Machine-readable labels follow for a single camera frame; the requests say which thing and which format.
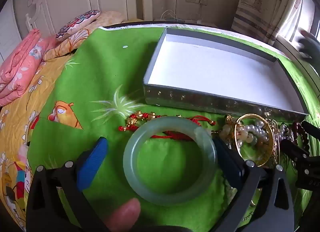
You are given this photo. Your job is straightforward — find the dark blurred object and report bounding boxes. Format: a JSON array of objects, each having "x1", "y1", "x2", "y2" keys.
[{"x1": 299, "y1": 29, "x2": 320, "y2": 59}]

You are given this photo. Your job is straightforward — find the dark red bead bracelet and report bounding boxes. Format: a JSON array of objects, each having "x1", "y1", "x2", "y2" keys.
[{"x1": 287, "y1": 121, "x2": 312, "y2": 156}]

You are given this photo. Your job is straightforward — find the green printed cloth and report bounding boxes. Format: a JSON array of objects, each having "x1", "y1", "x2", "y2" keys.
[{"x1": 26, "y1": 26, "x2": 320, "y2": 232}]

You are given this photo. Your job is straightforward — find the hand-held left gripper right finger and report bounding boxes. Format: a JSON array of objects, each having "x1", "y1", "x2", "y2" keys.
[{"x1": 212, "y1": 137, "x2": 295, "y2": 232}]

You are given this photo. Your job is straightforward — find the red cord bracelet gold charms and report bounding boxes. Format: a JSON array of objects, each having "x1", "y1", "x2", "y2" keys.
[{"x1": 119, "y1": 111, "x2": 217, "y2": 143}]

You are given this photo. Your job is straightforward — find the yellow orange flower pillow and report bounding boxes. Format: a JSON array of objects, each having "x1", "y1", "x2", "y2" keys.
[{"x1": 42, "y1": 28, "x2": 90, "y2": 61}]

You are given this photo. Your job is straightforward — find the white pearl necklace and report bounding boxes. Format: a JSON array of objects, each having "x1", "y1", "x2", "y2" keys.
[{"x1": 236, "y1": 120, "x2": 288, "y2": 148}]

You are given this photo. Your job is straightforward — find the folded pink floral quilt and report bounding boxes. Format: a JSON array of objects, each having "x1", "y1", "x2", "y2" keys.
[{"x1": 0, "y1": 29, "x2": 50, "y2": 108}]

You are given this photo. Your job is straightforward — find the thin gold hoop bangle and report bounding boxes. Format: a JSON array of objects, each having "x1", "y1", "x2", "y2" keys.
[{"x1": 234, "y1": 114, "x2": 279, "y2": 168}]

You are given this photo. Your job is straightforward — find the person's left hand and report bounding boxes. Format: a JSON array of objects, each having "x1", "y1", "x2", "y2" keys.
[{"x1": 104, "y1": 198, "x2": 142, "y2": 232}]

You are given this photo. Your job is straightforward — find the dark floral patterned pillow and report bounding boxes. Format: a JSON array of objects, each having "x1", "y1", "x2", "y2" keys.
[{"x1": 55, "y1": 10, "x2": 101, "y2": 41}]

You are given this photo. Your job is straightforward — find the beige printed curtain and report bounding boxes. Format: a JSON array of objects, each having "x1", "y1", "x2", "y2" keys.
[{"x1": 231, "y1": 0, "x2": 303, "y2": 46}]

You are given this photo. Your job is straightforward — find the grey box with white inside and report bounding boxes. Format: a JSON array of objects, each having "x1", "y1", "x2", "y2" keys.
[{"x1": 143, "y1": 27, "x2": 310, "y2": 123}]

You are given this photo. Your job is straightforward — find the white wardrobe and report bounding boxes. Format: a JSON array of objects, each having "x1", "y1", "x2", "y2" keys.
[{"x1": 0, "y1": 0, "x2": 22, "y2": 60}]

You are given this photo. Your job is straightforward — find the pale green jade bangle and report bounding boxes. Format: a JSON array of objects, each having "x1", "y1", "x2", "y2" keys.
[{"x1": 122, "y1": 116, "x2": 218, "y2": 207}]

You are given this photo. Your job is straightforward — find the yellow cartoon bedsheet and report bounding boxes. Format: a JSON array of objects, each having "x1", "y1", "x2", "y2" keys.
[{"x1": 0, "y1": 29, "x2": 90, "y2": 232}]

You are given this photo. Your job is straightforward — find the window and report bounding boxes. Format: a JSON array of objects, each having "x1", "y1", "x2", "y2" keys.
[{"x1": 297, "y1": 0, "x2": 320, "y2": 48}]

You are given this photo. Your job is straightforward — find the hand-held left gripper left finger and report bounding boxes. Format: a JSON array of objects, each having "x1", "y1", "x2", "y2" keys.
[{"x1": 26, "y1": 137, "x2": 110, "y2": 232}]

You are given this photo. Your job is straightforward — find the beige fluffy pillow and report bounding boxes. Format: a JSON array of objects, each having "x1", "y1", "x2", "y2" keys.
[{"x1": 95, "y1": 11, "x2": 128, "y2": 29}]

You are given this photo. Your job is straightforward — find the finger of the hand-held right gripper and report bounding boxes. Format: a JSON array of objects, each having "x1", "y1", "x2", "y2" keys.
[
  {"x1": 280, "y1": 139, "x2": 312, "y2": 166},
  {"x1": 301, "y1": 121, "x2": 320, "y2": 138}
]

